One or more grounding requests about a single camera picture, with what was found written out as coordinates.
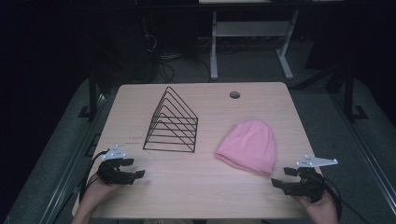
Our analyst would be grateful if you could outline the person's right hand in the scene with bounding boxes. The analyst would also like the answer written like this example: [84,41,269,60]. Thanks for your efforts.
[294,189,340,224]

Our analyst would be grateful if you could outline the white metal desk frame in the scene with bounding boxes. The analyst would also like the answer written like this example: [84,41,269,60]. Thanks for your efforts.
[209,8,301,81]

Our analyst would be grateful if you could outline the person's left hand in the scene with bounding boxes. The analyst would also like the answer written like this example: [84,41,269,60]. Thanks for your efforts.
[78,174,124,218]

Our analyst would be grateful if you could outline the black wire rack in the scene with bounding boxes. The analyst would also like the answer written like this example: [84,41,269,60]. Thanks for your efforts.
[142,86,200,154]

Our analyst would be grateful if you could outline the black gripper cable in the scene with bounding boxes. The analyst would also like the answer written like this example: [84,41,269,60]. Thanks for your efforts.
[320,176,372,224]
[78,149,110,204]

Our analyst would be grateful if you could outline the tangle of floor cables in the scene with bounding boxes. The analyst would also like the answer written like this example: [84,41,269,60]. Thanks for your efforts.
[141,32,213,84]

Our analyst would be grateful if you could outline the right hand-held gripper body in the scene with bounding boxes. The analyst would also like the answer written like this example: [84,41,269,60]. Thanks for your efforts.
[283,154,339,203]

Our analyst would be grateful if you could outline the black metal stand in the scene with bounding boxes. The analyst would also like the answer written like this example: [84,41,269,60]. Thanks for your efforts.
[78,60,106,122]
[325,62,370,123]

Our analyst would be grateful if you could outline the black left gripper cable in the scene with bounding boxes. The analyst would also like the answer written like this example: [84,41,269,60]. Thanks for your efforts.
[78,149,110,204]

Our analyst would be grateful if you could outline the pink knit beanie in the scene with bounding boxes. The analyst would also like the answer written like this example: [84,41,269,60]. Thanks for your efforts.
[214,119,277,176]

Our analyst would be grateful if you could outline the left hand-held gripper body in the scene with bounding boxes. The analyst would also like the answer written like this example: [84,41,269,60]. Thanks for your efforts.
[96,144,136,186]

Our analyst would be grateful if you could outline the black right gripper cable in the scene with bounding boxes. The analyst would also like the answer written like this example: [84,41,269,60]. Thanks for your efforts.
[320,176,372,224]

